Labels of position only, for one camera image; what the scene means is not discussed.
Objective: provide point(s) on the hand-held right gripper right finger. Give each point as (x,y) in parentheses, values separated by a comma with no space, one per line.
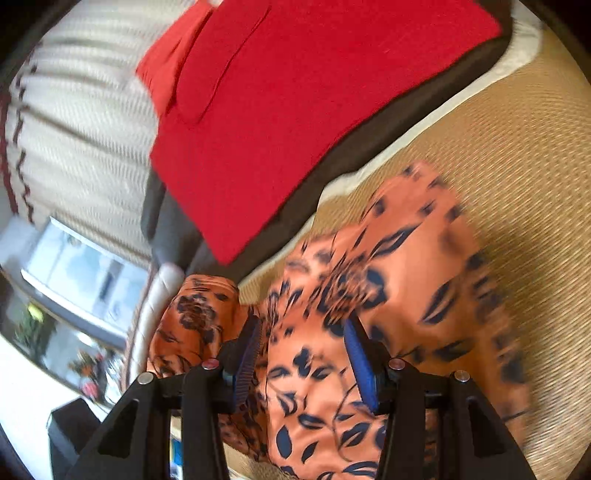
(362,364)

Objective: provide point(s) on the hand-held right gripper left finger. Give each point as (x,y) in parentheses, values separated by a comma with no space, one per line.
(247,360)

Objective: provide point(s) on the orange floral garment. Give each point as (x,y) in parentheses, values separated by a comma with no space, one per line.
(406,258)

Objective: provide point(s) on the white rounded pillow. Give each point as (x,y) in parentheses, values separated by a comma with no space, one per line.
(154,295)

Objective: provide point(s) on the grey cloth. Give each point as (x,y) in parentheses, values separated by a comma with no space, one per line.
(171,221)

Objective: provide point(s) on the black box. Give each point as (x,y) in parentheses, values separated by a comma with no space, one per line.
(69,434)

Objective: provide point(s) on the glass window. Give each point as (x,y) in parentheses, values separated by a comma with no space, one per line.
(78,263)

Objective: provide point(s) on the dark brown cushion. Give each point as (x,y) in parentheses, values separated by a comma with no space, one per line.
(369,147)

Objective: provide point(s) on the red folded cloth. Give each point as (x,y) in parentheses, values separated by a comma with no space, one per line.
(300,115)

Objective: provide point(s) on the woven straw mat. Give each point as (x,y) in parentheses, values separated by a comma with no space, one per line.
(531,161)

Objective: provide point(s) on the white textured curtain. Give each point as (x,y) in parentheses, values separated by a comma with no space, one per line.
(83,138)

